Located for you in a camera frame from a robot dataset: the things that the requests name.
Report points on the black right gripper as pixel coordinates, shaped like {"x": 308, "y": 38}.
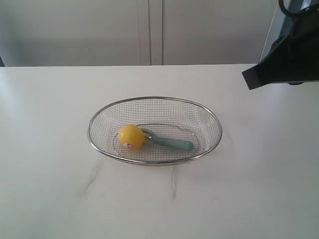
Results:
{"x": 291, "y": 62}

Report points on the teal handled peeler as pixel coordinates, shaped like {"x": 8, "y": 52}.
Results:
{"x": 178, "y": 144}

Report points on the yellow lemon with sticker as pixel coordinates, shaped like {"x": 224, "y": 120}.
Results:
{"x": 131, "y": 137}

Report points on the oval wire mesh basket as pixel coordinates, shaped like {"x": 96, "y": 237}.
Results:
{"x": 167, "y": 117}

